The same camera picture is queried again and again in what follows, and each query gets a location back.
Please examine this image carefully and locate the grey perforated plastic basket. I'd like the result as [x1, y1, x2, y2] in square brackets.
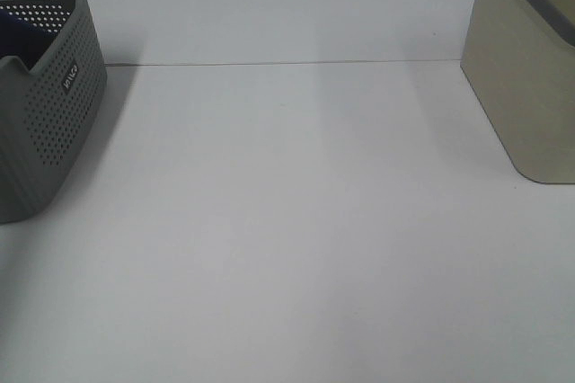
[1, 0, 107, 224]

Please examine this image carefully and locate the beige plastic bin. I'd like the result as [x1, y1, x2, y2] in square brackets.
[461, 0, 574, 184]

